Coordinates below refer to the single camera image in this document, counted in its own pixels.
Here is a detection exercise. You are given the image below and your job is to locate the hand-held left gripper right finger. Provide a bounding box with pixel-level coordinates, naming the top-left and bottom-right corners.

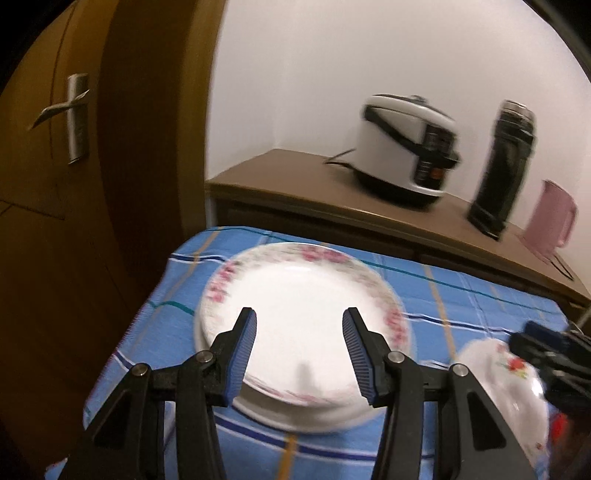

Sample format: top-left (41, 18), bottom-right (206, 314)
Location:
top-left (342, 307), bottom-right (532, 480)

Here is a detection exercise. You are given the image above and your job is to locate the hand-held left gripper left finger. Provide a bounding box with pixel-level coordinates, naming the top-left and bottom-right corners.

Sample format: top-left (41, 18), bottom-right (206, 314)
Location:
top-left (58, 307), bottom-right (258, 480)

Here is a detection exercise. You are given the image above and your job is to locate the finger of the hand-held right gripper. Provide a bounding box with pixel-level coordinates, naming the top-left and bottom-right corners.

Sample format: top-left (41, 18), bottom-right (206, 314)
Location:
top-left (524, 320), bottom-right (578, 347)
top-left (508, 332), bottom-right (557, 370)

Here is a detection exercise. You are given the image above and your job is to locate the white floral bowl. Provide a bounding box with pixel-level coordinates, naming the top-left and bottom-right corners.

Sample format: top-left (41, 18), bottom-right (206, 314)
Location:
top-left (455, 339), bottom-right (550, 472)

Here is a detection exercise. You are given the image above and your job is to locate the floral rim white plate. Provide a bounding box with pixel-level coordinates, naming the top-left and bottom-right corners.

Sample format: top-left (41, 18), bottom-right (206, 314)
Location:
top-left (193, 300), bottom-right (419, 435)
top-left (199, 242), bottom-right (413, 409)

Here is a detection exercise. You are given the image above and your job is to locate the blue plaid tablecloth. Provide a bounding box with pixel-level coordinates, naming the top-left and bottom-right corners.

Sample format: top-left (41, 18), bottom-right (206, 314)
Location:
top-left (46, 225), bottom-right (571, 480)

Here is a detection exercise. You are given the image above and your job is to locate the pink electric kettle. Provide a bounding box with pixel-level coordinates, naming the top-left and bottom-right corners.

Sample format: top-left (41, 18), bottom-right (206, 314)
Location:
top-left (519, 179), bottom-right (579, 264)

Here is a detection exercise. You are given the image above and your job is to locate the black thermos flask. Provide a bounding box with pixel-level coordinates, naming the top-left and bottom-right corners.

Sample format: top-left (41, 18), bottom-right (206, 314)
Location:
top-left (466, 99), bottom-right (539, 241)

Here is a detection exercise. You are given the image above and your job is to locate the brown wooden cabinet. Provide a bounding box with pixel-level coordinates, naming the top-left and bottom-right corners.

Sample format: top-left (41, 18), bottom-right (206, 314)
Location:
top-left (205, 148), bottom-right (591, 319)

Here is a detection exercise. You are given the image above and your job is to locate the white rice cooker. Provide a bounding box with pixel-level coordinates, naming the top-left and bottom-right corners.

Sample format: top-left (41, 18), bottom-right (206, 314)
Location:
top-left (353, 95), bottom-right (462, 210)

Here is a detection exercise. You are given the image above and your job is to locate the brown wooden door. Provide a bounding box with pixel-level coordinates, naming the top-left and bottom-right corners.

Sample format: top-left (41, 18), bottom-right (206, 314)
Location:
top-left (0, 0), bottom-right (227, 464)

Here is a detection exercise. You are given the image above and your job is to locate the black kettle cable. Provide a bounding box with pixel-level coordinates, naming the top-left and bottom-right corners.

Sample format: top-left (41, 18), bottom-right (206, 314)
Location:
top-left (536, 251), bottom-right (575, 281)

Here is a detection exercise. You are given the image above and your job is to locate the black rice cooker cable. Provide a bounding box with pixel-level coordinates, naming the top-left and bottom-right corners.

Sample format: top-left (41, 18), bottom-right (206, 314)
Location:
top-left (323, 148), bottom-right (358, 169)

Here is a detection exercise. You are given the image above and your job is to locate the silver door handle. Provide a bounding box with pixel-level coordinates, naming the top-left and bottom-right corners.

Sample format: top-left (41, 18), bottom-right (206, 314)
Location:
top-left (31, 73), bottom-right (90, 164)

